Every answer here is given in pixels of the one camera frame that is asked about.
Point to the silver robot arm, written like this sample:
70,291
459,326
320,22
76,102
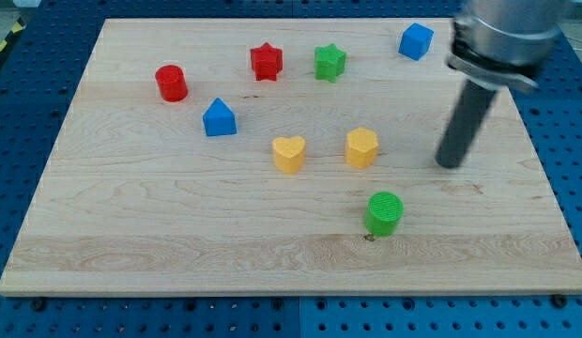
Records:
505,42

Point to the yellow hexagon block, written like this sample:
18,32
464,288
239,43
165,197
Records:
361,147

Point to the yellow heart block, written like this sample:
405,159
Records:
289,153

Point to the light wooden board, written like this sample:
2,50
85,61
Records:
137,201

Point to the blue triangle block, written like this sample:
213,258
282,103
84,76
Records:
219,119

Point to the green cylinder block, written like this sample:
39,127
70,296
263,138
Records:
383,213

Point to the red star block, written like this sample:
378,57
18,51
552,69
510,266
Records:
266,62

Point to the green star block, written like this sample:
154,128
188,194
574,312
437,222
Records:
329,62

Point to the red cylinder block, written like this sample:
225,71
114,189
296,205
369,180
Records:
171,83

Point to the blue cube block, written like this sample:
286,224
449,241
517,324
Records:
415,41

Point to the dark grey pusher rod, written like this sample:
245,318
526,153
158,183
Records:
468,115

